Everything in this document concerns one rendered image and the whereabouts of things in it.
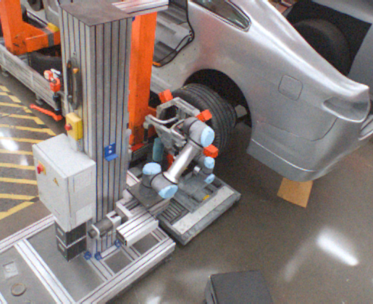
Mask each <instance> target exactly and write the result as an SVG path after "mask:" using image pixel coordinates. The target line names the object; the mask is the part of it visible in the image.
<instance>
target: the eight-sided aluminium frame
mask: <svg viewBox="0 0 373 304"><path fill-rule="evenodd" d="M173 104H174V105H176V106H177V107H178V108H180V109H182V110H183V111H185V112H186V113H187V114H189V115H191V116H192V117H196V116H198V115H199V114H200V112H199V110H198V109H196V108H194V107H192V106H191V105H190V104H189V103H186V102H185V101H184V100H182V99H181V98H179V97H177V98H173V99H172V100H171V101H168V102H166V103H164V104H160V105H159V106H158V107H157V110H156V118H157V119H159V120H161V121H164V113H165V109H166V108H167V107H169V106H172V105H173ZM154 128H155V130H156V132H157V134H158V135H159V137H161V134H162V133H163V132H162V131H161V130H160V129H158V128H156V127H155V126H154ZM164 149H165V151H166V152H167V153H169V154H171V155H172V156H174V153H175V149H174V147H171V148H167V147H166V146H164Z"/></svg>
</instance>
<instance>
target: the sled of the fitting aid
mask: <svg viewBox="0 0 373 304"><path fill-rule="evenodd" d="M217 193H218V188H217V187H215V186H213V185H212V184H211V183H209V184H208V185H207V186H206V187H204V188H203V189H201V190H200V191H198V193H196V194H194V195H193V196H192V197H191V198H189V199H187V198H186V197H185V196H184V195H183V194H182V193H179V191H178V190H177V192H176V193H174V196H173V198H174V199H175V200H177V201H179V203H180V204H182V205H183V206H184V207H186V208H187V209H188V210H189V211H190V212H191V213H192V214H193V213H194V212H196V211H197V210H198V209H199V208H200V207H202V206H204V205H205V203H207V202H208V201H209V200H211V199H212V198H213V197H214V196H216V195H217Z"/></svg>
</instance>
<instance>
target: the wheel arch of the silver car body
mask: <svg viewBox="0 0 373 304"><path fill-rule="evenodd" d="M228 76H229V75H226V74H225V73H224V72H222V71H220V70H218V69H215V68H200V69H197V70H195V71H193V72H192V73H191V74H190V75H189V76H187V77H186V79H185V81H184V83H183V84H182V86H181V87H183V86H186V85H187V84H191V83H200V84H203V85H205V86H207V87H209V88H211V89H212V90H214V91H215V92H217V90H218V89H219V86H220V85H221V84H222V83H223V82H224V81H225V79H226V78H227V77H228ZM232 81H233V84H232V95H231V97H230V99H231V100H232V101H234V102H236V103H238V104H239V105H241V106H243V107H244V108H245V110H246V112H247V115H246V119H245V124H246V125H248V126H249V127H251V135H252V114H251V109H250V107H249V105H248V102H247V100H246V96H245V95H244V93H243V91H242V90H241V88H239V85H238V84H237V83H236V82H235V81H234V80H233V79H232V78H231V77H230V76H229V78H228V79H227V80H226V81H225V82H224V83H223V84H222V86H221V87H220V89H219V91H218V96H222V97H225V91H226V89H227V88H230V84H231V82H232Z"/></svg>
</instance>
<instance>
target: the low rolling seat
mask: <svg viewBox="0 0 373 304"><path fill-rule="evenodd" d="M204 292H205V296H206V299H205V300H203V304H274V302H273V299H272V297H271V295H270V293H269V290H268V288H267V283H266V281H265V278H264V276H263V274H262V272H261V269H254V270H247V271H236V272H228V273H221V274H211V276H209V278H208V280H207V284H206V288H205V290H204Z"/></svg>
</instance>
